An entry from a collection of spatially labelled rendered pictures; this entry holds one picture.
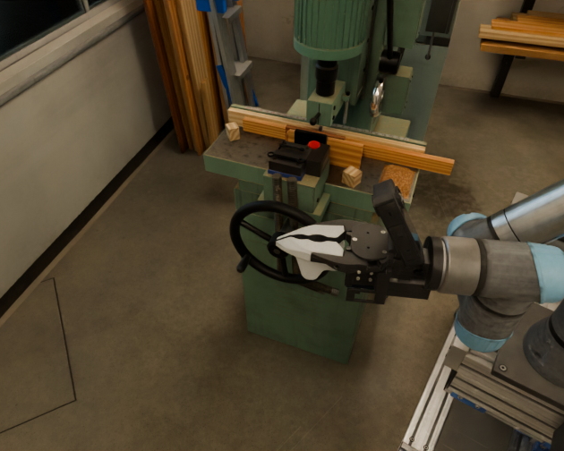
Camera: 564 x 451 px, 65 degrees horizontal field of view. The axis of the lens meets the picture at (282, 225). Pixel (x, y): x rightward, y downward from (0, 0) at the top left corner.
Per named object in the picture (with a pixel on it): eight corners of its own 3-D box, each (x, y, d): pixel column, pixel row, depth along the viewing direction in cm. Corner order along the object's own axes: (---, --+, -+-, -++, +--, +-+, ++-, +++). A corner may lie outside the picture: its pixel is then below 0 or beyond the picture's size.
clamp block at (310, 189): (261, 200, 119) (260, 174, 112) (279, 172, 128) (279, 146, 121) (314, 214, 115) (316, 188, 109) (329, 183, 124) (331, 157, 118)
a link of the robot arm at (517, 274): (553, 320, 57) (585, 279, 51) (465, 311, 58) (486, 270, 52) (537, 273, 63) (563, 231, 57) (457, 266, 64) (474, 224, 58)
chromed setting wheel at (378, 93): (365, 124, 129) (371, 84, 121) (374, 104, 138) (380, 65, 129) (375, 126, 129) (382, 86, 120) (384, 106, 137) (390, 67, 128)
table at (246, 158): (188, 190, 127) (185, 173, 122) (234, 134, 147) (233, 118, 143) (400, 245, 111) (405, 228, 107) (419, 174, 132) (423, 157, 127)
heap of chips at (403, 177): (375, 191, 117) (377, 183, 115) (385, 165, 125) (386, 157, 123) (407, 199, 115) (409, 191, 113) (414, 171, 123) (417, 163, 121)
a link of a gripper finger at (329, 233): (276, 267, 62) (342, 273, 61) (276, 234, 59) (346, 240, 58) (279, 251, 65) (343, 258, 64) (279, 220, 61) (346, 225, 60)
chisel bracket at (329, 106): (305, 127, 123) (306, 99, 117) (320, 103, 133) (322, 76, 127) (331, 132, 121) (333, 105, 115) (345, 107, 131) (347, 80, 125)
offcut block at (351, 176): (348, 176, 121) (350, 165, 119) (360, 182, 120) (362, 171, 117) (341, 182, 120) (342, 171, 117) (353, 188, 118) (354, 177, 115)
